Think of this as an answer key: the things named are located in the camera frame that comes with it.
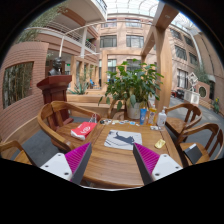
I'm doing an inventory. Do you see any grey cat mouse pad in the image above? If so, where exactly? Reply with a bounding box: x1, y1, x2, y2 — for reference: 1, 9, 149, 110
104, 130, 142, 150

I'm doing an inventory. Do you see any red wooden pedestal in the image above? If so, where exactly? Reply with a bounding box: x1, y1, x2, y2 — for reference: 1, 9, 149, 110
36, 74, 75, 126

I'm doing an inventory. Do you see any white abstract sculpture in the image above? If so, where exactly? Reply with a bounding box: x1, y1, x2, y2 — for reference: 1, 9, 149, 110
184, 72, 200, 105

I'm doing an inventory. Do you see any dark bust statue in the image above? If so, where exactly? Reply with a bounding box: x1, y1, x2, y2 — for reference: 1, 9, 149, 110
48, 57, 62, 76

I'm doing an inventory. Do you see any wooden armchair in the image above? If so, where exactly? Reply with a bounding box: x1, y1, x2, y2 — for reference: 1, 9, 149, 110
165, 103, 202, 137
37, 101, 101, 151
175, 123, 224, 167

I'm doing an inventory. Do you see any wooden armchair near right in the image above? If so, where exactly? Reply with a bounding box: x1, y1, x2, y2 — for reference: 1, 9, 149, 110
175, 123, 224, 167

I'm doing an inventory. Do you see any wooden armchair far right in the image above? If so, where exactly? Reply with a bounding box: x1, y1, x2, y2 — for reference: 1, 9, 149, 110
165, 103, 202, 137

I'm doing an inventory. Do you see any blue bottle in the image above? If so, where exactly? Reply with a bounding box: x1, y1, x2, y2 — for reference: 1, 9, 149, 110
140, 108, 147, 125

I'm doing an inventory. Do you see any wooden chair bottom left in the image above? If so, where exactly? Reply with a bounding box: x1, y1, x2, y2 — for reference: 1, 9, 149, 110
0, 140, 35, 165

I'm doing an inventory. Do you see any black notebook on chair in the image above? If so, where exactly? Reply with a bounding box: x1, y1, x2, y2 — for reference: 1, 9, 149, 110
184, 144, 202, 164

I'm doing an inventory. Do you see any yellow orange bottle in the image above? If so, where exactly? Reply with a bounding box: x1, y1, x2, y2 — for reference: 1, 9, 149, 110
148, 107, 157, 125

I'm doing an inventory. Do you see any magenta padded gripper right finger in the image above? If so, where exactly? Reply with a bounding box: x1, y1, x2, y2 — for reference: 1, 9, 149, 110
133, 143, 182, 185

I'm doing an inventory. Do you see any white pump dispenser bottle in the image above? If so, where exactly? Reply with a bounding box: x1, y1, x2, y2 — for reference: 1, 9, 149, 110
157, 107, 167, 127

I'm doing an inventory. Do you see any wooden armchair left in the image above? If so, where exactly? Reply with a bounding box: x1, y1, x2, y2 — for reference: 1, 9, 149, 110
37, 101, 101, 151

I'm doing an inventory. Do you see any wooden pergola post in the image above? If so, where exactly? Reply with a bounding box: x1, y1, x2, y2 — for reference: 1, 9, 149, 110
140, 2, 178, 112

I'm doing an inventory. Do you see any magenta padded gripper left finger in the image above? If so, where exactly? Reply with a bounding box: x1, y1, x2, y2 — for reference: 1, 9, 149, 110
41, 143, 92, 185

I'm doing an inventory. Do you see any potted green plant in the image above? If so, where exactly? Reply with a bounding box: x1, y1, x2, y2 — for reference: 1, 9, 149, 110
99, 61, 163, 119

